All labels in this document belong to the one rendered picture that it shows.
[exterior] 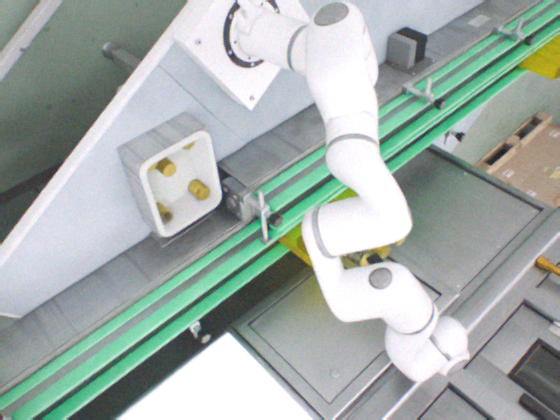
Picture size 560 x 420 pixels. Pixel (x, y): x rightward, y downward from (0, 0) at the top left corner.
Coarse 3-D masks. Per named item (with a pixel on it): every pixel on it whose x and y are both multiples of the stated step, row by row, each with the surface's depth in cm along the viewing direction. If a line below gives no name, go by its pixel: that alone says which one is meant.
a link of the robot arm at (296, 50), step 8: (296, 32) 97; (304, 32) 96; (296, 40) 96; (304, 40) 96; (368, 40) 88; (288, 48) 97; (296, 48) 96; (304, 48) 95; (368, 48) 88; (288, 56) 98; (296, 56) 96; (304, 56) 96; (368, 56) 89; (288, 64) 99; (296, 64) 97; (304, 64) 96; (368, 64) 90; (376, 64) 92; (296, 72) 100; (304, 72) 97; (376, 72) 93
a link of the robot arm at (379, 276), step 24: (312, 216) 83; (312, 240) 82; (336, 264) 85; (384, 264) 83; (336, 288) 83; (360, 288) 82; (384, 288) 80; (408, 288) 80; (336, 312) 84; (360, 312) 82; (384, 312) 81; (408, 312) 82
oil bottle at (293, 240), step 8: (288, 232) 131; (296, 232) 130; (280, 240) 135; (288, 240) 131; (296, 240) 129; (288, 248) 133; (296, 248) 130; (304, 248) 127; (304, 256) 129; (312, 264) 128
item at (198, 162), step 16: (176, 144) 108; (208, 144) 113; (176, 160) 119; (192, 160) 123; (208, 160) 117; (144, 176) 105; (160, 176) 118; (176, 176) 122; (192, 176) 125; (208, 176) 122; (160, 192) 121; (176, 192) 124; (176, 208) 124; (192, 208) 124; (208, 208) 124; (160, 224) 116; (176, 224) 121
